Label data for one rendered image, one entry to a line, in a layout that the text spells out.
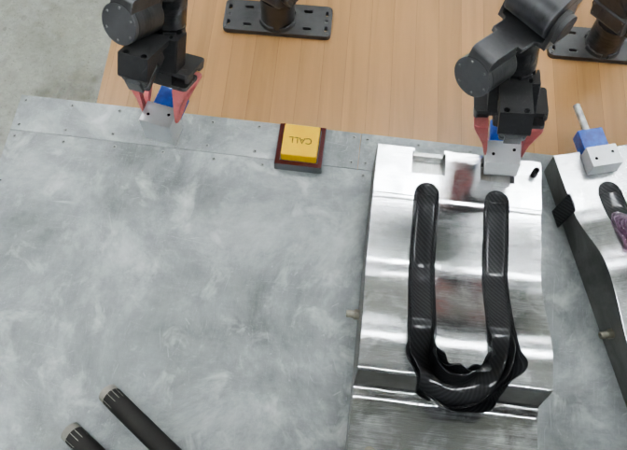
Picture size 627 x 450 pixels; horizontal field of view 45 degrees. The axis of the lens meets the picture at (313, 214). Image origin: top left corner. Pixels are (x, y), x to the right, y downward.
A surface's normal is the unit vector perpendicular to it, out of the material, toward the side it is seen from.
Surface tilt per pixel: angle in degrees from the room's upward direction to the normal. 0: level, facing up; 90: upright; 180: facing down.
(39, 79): 0
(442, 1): 0
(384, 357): 7
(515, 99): 22
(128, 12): 63
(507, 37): 11
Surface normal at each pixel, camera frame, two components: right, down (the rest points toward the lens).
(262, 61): 0.02, -0.43
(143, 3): 0.83, 0.52
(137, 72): -0.25, 0.56
